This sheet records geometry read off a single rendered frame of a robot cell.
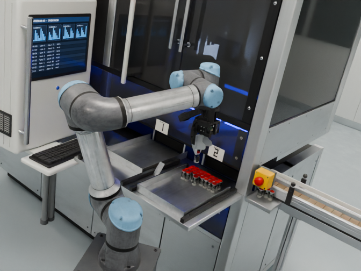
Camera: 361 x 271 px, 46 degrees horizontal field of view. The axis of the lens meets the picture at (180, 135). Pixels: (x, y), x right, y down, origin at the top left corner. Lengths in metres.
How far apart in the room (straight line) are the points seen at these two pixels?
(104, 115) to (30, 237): 1.86
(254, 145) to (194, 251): 0.70
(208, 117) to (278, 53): 0.39
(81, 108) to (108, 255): 0.55
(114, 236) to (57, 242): 1.49
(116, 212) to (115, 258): 0.17
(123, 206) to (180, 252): 0.93
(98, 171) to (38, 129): 0.85
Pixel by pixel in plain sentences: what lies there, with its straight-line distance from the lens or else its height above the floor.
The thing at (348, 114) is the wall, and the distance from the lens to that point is 6.57.
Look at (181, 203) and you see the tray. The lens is 1.80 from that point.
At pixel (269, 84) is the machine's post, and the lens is 1.79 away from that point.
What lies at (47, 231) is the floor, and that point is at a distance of 3.04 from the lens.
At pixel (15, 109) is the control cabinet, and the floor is 1.04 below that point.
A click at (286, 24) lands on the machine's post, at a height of 1.65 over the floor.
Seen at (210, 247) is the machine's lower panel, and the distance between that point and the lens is 2.20.
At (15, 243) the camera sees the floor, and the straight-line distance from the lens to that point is 2.95.
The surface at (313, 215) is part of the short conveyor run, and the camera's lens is 1.97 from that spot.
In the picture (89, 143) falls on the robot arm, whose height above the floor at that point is 1.22.
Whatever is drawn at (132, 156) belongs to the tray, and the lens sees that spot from 2.12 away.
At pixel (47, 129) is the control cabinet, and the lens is 2.30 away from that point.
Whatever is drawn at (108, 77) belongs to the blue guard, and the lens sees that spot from 2.39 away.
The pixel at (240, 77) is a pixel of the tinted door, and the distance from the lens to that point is 1.86.
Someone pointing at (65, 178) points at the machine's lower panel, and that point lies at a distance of 2.91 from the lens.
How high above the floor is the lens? 1.82
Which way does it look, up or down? 23 degrees down
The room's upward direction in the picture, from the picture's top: 11 degrees clockwise
